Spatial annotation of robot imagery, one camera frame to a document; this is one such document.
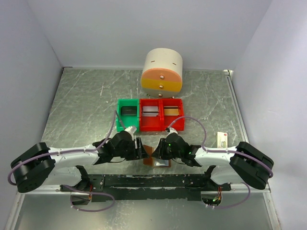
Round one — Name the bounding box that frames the white small card box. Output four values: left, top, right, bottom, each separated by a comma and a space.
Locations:
217, 132, 228, 149

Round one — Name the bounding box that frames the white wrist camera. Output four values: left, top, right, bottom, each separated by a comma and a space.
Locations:
124, 126, 137, 136
165, 127, 178, 135

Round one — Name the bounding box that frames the gold card in bin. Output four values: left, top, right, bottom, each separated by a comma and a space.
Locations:
164, 106, 179, 116

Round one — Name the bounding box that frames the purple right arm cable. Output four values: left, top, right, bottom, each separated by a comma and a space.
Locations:
165, 116, 274, 178

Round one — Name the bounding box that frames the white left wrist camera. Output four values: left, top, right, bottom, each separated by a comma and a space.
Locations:
124, 126, 137, 136

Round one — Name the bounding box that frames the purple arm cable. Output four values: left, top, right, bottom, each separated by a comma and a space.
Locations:
165, 116, 274, 178
8, 114, 125, 185

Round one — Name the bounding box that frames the white round drawer cabinet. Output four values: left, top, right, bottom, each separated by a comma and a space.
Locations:
141, 48, 183, 98

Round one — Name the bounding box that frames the green bin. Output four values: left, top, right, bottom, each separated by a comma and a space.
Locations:
116, 99, 140, 132

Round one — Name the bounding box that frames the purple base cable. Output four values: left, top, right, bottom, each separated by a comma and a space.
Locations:
61, 184, 115, 212
205, 183, 251, 209

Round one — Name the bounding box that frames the red bin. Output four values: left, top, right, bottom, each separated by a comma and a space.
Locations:
140, 99, 164, 132
162, 98, 185, 128

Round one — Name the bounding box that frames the red bin middle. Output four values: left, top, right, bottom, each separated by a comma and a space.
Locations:
140, 99, 164, 132

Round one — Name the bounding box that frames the black card in bin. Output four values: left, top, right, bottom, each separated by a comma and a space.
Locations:
120, 106, 138, 116

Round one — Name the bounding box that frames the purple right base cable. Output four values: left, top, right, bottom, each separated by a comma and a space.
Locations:
205, 183, 251, 209

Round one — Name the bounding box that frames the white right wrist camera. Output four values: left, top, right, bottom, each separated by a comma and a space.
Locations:
165, 127, 178, 135

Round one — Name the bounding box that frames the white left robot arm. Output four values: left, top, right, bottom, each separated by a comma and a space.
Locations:
8, 130, 149, 193

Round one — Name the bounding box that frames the red bin right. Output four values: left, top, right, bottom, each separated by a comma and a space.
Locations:
162, 98, 185, 128

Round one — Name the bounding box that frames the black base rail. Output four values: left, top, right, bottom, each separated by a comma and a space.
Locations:
73, 174, 231, 202

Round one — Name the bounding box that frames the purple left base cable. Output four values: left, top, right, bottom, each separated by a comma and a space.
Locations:
61, 184, 115, 212

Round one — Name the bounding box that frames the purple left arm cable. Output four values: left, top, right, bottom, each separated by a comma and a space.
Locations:
8, 114, 125, 185

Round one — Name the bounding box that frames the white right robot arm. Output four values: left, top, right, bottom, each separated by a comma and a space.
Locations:
152, 132, 274, 191

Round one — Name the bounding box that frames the silver card in bin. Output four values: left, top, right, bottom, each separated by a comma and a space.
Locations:
142, 106, 159, 117

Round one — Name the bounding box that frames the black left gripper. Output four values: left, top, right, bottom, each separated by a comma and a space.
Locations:
114, 137, 150, 161

